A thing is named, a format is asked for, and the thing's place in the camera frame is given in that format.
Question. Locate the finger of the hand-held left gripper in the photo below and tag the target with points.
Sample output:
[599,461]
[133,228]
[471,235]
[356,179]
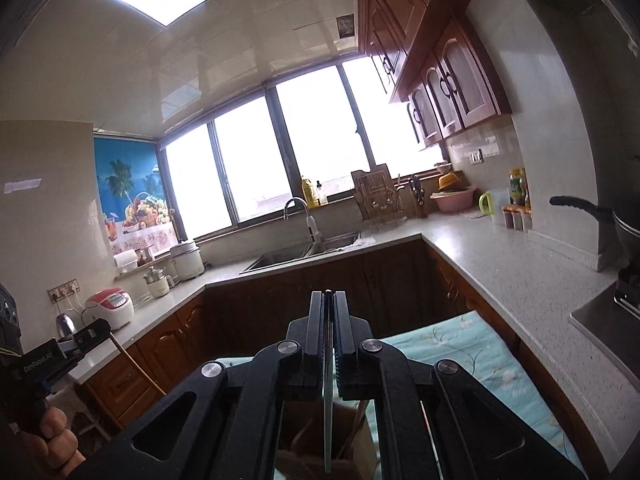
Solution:
[92,335]

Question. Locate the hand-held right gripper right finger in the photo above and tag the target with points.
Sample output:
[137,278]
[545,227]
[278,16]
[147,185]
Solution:
[337,360]

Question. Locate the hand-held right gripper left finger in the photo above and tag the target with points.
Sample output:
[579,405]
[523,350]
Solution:
[320,355]

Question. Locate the metal chopstick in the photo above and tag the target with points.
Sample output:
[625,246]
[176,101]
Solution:
[327,435]

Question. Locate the wooden utensil holder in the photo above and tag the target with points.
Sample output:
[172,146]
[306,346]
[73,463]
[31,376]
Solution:
[350,465]

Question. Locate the person's left hand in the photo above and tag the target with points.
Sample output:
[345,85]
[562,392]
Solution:
[50,440]

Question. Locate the steel electric kettle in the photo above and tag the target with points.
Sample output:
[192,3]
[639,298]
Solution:
[67,325]

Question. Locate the red and white rice cooker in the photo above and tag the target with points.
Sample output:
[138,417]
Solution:
[110,310]

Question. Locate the white plastic container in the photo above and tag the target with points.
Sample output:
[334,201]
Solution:
[126,262]

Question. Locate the small white kitchen appliance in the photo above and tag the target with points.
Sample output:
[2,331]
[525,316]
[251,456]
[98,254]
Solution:
[156,285]

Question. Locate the white plastic stool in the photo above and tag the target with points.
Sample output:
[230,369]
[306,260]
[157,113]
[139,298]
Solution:
[95,420]

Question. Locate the wooden base cabinets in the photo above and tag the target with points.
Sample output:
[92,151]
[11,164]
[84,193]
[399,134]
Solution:
[250,310]

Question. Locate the steel sink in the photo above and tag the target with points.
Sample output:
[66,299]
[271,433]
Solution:
[280,257]

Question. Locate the teal floral tablecloth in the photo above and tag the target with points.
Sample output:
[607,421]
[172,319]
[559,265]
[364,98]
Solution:
[450,340]

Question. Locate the white dishcloth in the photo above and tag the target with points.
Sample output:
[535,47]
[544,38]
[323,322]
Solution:
[360,243]

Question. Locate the chrome faucet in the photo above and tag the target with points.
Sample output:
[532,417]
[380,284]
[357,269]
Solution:
[312,225]

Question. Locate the fruit print roller blind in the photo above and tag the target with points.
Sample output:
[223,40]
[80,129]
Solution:
[130,185]

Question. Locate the yellow oil bottle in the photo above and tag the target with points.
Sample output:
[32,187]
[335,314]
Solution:
[309,195]

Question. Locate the wooden cutting board rack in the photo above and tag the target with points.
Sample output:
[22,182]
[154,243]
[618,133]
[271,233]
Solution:
[370,180]

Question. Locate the knife block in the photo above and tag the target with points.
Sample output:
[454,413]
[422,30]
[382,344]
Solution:
[420,197]

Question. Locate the pink basin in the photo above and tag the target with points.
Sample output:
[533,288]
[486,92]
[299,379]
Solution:
[452,202]

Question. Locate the yellow bowl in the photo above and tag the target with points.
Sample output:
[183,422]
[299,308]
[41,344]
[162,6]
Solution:
[450,182]

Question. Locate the kitchen window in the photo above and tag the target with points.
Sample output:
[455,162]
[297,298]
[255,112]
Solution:
[310,140]

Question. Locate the white bowl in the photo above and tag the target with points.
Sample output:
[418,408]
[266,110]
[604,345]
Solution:
[442,167]

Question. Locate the seasoning jar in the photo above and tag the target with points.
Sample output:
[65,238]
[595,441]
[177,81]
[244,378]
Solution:
[507,218]
[517,220]

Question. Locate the green cap sauce bottle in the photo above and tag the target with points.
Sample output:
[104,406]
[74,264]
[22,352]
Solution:
[515,190]

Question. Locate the orange sauce bottle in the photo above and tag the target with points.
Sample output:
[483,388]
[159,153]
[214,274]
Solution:
[525,190]

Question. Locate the gas stove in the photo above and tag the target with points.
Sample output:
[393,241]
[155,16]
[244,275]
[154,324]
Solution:
[610,320]

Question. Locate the black wok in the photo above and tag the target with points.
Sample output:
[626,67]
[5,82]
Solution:
[627,230]

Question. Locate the ceiling vent opening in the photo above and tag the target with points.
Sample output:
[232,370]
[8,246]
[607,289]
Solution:
[346,26]

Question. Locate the white wall socket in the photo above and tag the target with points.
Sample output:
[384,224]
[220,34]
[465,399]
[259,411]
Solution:
[477,156]

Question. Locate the arched door wooden wall cabinet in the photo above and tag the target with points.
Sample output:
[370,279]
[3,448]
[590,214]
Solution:
[460,80]

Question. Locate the tall wooden wall cabinet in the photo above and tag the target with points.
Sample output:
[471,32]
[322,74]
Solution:
[390,15]

